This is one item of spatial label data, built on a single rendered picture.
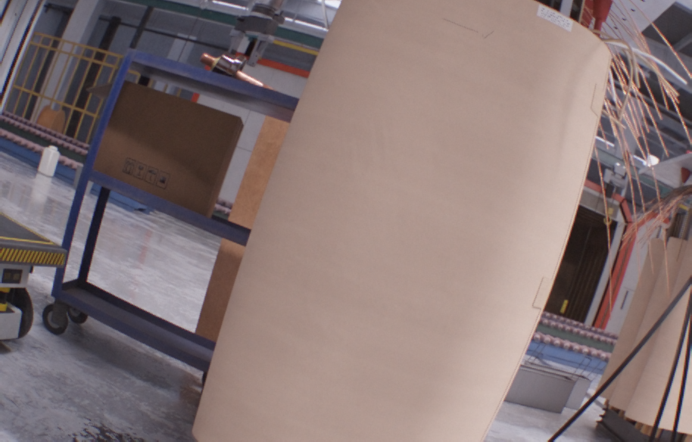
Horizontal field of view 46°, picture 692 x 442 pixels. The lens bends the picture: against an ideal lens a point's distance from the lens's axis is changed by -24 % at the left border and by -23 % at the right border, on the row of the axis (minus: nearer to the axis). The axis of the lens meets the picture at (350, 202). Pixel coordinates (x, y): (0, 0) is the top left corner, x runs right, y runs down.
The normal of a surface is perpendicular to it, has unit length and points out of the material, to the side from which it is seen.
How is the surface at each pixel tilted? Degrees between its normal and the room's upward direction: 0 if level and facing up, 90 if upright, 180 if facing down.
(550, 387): 90
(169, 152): 90
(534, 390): 90
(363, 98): 90
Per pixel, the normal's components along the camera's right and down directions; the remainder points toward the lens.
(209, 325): -0.04, -0.04
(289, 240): -0.52, -0.21
